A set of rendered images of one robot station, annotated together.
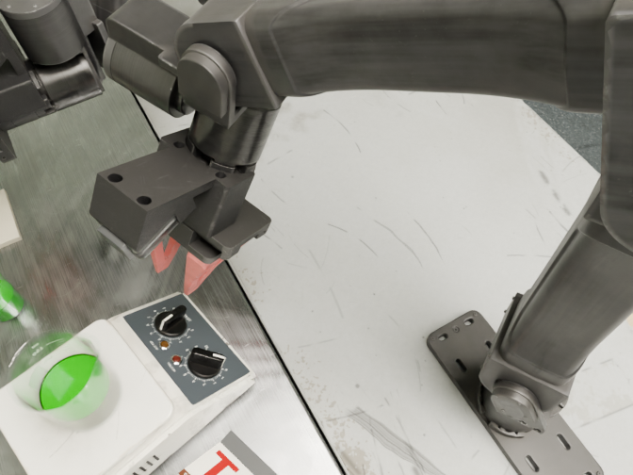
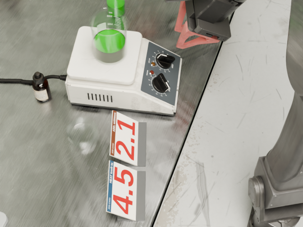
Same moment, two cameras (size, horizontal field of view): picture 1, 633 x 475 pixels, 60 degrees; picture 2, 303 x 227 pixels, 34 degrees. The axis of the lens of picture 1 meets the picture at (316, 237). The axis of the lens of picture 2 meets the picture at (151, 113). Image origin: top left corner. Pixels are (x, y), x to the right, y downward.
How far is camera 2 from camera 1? 0.42 m
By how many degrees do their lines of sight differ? 26
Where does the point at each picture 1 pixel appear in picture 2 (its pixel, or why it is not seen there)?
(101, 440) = (100, 68)
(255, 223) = (221, 31)
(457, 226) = not seen: outside the picture
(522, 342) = (272, 152)
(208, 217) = (201, 8)
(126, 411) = (117, 67)
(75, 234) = (166, 5)
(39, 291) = (131, 15)
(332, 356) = (215, 137)
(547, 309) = (283, 130)
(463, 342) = not seen: hidden behind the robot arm
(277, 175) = (276, 50)
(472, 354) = not seen: hidden behind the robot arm
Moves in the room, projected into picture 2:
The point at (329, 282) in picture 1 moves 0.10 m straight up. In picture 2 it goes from (247, 110) to (258, 78)
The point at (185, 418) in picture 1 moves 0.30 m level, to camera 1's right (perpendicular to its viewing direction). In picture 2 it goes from (133, 92) to (256, 218)
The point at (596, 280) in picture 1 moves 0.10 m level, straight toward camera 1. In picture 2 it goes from (295, 113) to (210, 101)
